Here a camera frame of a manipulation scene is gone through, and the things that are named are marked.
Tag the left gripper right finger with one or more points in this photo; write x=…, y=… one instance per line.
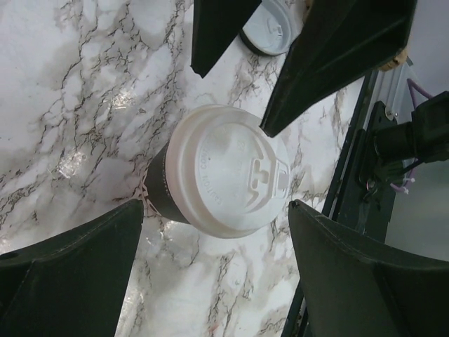
x=356, y=286

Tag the dark paper coffee cup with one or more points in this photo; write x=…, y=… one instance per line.
x=170, y=199

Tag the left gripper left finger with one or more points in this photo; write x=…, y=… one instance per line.
x=72, y=284

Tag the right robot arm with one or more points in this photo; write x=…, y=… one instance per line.
x=425, y=137

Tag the black mounting rail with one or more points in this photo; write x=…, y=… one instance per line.
x=359, y=197

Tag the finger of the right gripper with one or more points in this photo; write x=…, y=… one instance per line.
x=339, y=42
x=216, y=24

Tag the white coffee cup lid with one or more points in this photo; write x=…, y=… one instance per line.
x=226, y=176

